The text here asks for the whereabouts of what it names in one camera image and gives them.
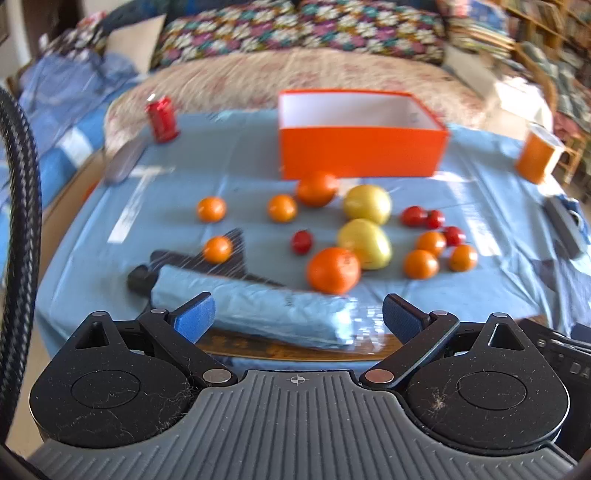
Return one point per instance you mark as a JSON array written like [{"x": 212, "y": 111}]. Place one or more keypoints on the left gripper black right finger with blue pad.
[{"x": 423, "y": 336}]

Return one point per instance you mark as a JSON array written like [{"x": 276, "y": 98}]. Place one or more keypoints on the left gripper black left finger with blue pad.
[{"x": 175, "y": 335}]

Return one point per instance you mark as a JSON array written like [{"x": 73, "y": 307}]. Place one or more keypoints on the red tomato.
[
  {"x": 435, "y": 220},
  {"x": 301, "y": 242},
  {"x": 414, "y": 217},
  {"x": 454, "y": 236}
]

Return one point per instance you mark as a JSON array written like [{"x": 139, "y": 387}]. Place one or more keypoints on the large orange front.
[{"x": 334, "y": 271}]

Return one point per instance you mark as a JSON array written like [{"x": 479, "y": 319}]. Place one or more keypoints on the large orange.
[
  {"x": 317, "y": 189},
  {"x": 334, "y": 271}
]

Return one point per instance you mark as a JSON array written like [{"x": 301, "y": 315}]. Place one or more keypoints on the yellow pear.
[
  {"x": 368, "y": 242},
  {"x": 369, "y": 202}
]

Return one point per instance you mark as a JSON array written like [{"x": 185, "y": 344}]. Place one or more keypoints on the folded light blue umbrella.
[{"x": 304, "y": 318}]

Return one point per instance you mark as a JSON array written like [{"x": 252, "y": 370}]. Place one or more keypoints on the small orange on pattern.
[{"x": 217, "y": 250}]

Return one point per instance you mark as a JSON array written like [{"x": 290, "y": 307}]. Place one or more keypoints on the light blue tablecloth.
[{"x": 151, "y": 220}]

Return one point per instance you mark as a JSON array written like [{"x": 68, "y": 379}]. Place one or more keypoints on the grey remote control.
[{"x": 566, "y": 223}]

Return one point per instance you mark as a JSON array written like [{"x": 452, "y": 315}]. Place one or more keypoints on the grey oval case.
[{"x": 123, "y": 162}]

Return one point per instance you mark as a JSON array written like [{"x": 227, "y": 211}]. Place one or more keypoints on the large orange near box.
[{"x": 317, "y": 189}]

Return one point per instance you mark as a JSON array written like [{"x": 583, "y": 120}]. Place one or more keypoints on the orange cardboard box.
[{"x": 358, "y": 134}]

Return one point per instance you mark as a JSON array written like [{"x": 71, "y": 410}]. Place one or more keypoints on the orange white small box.
[{"x": 539, "y": 155}]

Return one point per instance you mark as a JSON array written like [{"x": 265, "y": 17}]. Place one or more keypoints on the red soda can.
[{"x": 162, "y": 118}]

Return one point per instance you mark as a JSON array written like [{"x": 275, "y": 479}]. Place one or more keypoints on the floral quilted sofa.
[{"x": 464, "y": 90}]

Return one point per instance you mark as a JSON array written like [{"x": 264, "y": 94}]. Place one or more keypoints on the white pillow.
[{"x": 137, "y": 42}]

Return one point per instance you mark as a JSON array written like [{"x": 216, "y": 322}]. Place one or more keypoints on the right daisy cushion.
[{"x": 375, "y": 27}]

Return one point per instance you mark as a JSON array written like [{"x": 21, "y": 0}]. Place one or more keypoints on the daisy cushion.
[
  {"x": 375, "y": 27},
  {"x": 251, "y": 28}
]

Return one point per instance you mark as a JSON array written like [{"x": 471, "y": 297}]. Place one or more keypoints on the stack of books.
[{"x": 478, "y": 27}]

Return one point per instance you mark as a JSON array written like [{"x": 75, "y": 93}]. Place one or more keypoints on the left daisy cushion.
[{"x": 251, "y": 28}]

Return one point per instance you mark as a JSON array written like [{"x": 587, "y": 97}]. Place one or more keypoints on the wooden bookshelf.
[{"x": 560, "y": 28}]

